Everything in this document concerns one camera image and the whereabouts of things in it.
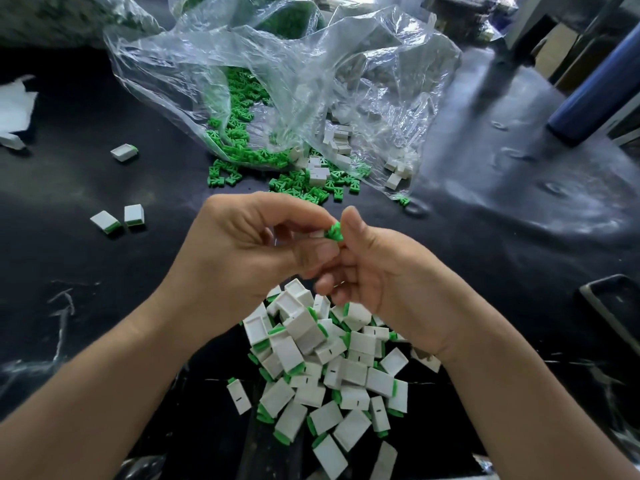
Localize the person's left hand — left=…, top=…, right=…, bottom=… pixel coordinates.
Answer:
left=160, top=191, right=343, bottom=344

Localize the person's right hand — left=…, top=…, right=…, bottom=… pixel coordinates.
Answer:
left=313, top=205, right=496, bottom=364

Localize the pile of assembled white-green pieces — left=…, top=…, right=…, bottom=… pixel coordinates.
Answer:
left=243, top=277, right=409, bottom=480

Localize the pile of green clips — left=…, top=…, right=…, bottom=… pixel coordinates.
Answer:
left=205, top=67, right=413, bottom=208

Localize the heap of white caps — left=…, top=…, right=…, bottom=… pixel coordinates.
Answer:
left=308, top=119, right=413, bottom=191

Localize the person's left forearm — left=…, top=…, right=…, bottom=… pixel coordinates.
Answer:
left=0, top=295, right=211, bottom=480

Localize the person's right forearm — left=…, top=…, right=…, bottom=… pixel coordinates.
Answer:
left=440, top=325, right=640, bottom=480

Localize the empty white shell right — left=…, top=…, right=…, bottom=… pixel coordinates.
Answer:
left=412, top=347, right=442, bottom=374

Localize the black smartphone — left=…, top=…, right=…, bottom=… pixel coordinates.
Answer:
left=580, top=273, right=640, bottom=356

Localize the clear plastic bag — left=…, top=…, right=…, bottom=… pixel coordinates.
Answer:
left=105, top=0, right=463, bottom=186

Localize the plastic bag full of green pieces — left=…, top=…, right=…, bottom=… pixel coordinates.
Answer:
left=172, top=0, right=323, bottom=41

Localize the blue cylinder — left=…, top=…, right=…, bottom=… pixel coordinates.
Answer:
left=547, top=23, right=640, bottom=148

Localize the white paper sheet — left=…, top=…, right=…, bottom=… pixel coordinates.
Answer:
left=0, top=77, right=39, bottom=134

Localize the brown cardboard box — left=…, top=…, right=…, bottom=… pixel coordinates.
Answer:
left=535, top=23, right=579, bottom=81

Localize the large bag of assembled pieces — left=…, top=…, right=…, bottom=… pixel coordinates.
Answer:
left=0, top=0, right=163, bottom=48

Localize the white metal frame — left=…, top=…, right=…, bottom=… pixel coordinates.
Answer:
left=505, top=0, right=640, bottom=81

